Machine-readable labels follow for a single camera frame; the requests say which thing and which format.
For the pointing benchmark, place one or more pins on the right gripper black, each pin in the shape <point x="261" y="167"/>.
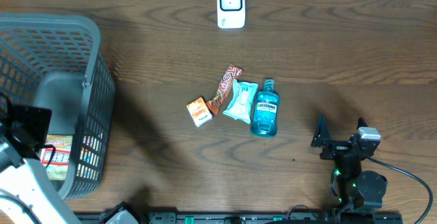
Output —
<point x="336" y="148"/>

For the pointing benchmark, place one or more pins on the blue Listerine mouthwash bottle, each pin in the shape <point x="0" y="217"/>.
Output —
<point x="266" y="106"/>

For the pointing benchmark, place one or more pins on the mint white snack packet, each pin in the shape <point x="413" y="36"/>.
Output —
<point x="241" y="104"/>

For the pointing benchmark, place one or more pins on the red Top chocolate bar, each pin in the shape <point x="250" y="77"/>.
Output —
<point x="225" y="86"/>

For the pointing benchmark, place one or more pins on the small orange snack box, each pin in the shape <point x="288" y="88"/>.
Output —
<point x="199" y="112"/>

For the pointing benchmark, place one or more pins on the grey plastic shopping basket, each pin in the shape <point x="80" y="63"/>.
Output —
<point x="54" y="62"/>

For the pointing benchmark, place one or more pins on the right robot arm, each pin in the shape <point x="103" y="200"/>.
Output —
<point x="358" y="190"/>

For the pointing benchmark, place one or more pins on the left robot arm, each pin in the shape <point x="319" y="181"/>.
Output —
<point x="27" y="194"/>

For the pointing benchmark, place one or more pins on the white barcode scanner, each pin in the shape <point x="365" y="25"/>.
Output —
<point x="231" y="14"/>

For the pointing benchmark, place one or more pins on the yellow red noodle packet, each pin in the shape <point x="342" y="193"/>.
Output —
<point x="55" y="156"/>

